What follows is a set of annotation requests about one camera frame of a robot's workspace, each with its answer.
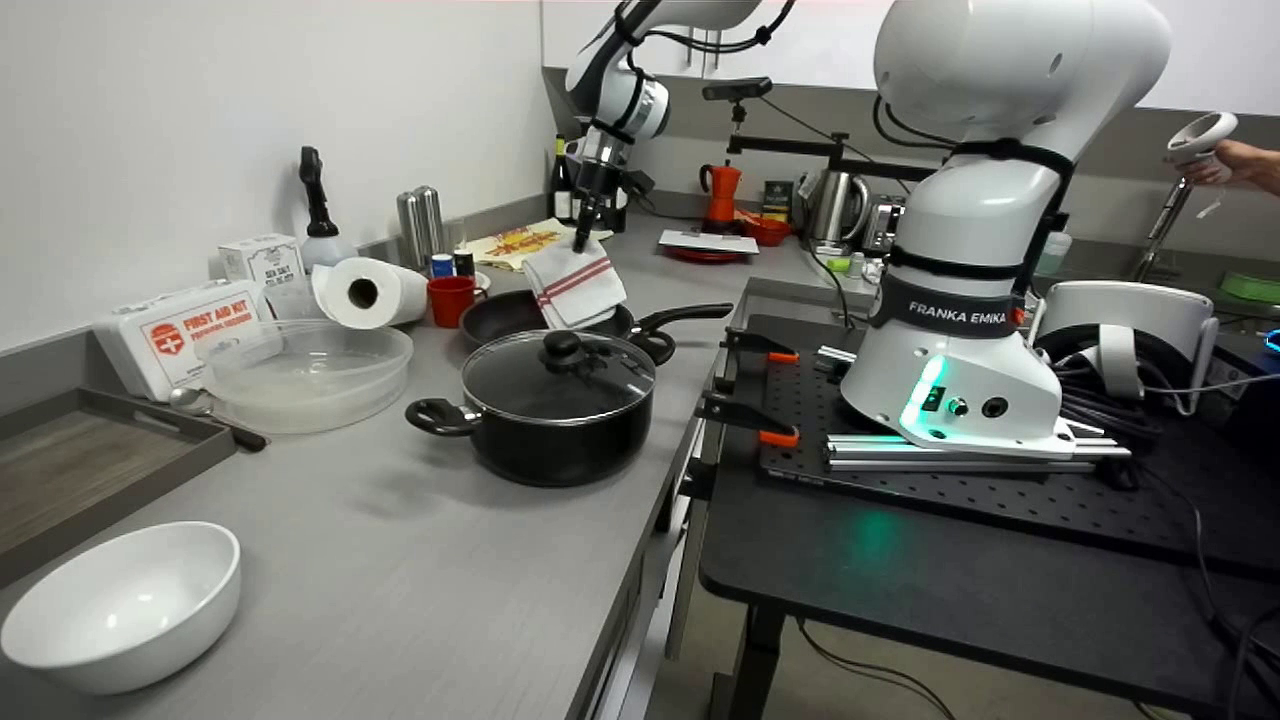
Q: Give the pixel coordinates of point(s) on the grey counter cabinet front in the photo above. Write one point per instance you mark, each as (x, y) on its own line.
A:
(642, 642)

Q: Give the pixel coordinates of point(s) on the red cup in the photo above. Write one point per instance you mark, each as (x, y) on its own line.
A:
(455, 304)

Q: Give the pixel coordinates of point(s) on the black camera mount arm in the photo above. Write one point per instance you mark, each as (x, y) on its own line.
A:
(825, 153)

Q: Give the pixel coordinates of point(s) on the dark spice jar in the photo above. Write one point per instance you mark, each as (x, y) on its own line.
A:
(464, 265)

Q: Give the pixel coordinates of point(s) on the white ceramic bowl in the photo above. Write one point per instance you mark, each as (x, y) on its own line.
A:
(121, 607)

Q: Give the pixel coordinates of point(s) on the clear plastic bowl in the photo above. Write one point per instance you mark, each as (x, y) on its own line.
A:
(305, 383)

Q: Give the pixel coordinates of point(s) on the silver aluminium rail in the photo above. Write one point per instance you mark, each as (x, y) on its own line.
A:
(963, 457)

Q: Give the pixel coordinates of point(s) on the glass pot lid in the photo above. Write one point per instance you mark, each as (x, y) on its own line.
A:
(532, 383)

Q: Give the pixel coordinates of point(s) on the white handheld controller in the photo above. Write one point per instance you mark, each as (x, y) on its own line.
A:
(1201, 131)

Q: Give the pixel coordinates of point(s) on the silver metal lever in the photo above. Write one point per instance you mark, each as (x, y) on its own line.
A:
(1167, 233)

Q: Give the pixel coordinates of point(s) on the black cooking pot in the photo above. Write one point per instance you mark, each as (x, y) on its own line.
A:
(561, 447)

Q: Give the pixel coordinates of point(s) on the black stereo camera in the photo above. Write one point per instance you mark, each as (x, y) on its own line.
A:
(739, 91)

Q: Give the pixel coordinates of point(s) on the small red container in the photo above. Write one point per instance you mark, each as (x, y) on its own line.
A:
(770, 228)

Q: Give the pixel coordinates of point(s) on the black perforated table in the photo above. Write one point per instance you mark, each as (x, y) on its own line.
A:
(963, 560)

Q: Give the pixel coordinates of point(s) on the red moka pot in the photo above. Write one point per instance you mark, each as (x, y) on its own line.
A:
(722, 197)

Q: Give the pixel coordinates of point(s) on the white paper towel roll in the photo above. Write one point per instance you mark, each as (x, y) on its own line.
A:
(387, 294)

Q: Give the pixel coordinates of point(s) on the operator bare hand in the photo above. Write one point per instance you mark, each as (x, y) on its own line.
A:
(1226, 160)

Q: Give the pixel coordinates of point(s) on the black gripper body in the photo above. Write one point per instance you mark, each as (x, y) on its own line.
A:
(600, 164)

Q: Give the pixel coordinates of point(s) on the white first aid box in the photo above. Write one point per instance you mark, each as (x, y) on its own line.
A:
(185, 332)

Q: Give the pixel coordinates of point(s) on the dark glass bottle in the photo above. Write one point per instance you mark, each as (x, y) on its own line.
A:
(561, 195)

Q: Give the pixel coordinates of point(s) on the small white label strip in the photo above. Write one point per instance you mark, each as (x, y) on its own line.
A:
(838, 358)

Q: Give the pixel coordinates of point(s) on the black orange bar clamp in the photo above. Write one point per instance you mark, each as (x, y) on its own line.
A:
(752, 431)
(765, 352)

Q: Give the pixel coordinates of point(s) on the white VR headset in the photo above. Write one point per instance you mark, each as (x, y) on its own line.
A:
(1132, 304)

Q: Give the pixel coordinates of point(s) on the white red flat tray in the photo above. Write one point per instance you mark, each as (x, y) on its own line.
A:
(714, 244)

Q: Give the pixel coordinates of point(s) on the grey recessed tray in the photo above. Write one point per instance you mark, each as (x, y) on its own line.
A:
(83, 467)

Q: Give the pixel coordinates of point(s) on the blue lid spice jar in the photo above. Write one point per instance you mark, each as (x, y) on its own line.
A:
(440, 265)

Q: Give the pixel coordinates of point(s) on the small white carton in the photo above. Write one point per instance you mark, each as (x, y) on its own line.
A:
(262, 265)

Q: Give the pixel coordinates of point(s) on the green flat object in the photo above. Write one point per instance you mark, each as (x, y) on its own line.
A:
(1249, 294)

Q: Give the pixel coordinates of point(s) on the silver kettle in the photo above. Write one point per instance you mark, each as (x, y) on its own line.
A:
(834, 210)

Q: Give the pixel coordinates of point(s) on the operator bare forearm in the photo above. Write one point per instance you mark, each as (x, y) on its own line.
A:
(1265, 164)

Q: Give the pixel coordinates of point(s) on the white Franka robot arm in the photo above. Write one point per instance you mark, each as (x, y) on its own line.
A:
(986, 200)

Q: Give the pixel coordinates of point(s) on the black frying pan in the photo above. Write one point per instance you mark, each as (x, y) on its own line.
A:
(501, 317)

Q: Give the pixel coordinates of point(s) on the silver steel grinder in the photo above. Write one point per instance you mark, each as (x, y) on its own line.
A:
(436, 222)
(408, 224)

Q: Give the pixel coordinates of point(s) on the white red striped towel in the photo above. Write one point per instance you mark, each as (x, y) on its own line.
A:
(579, 285)

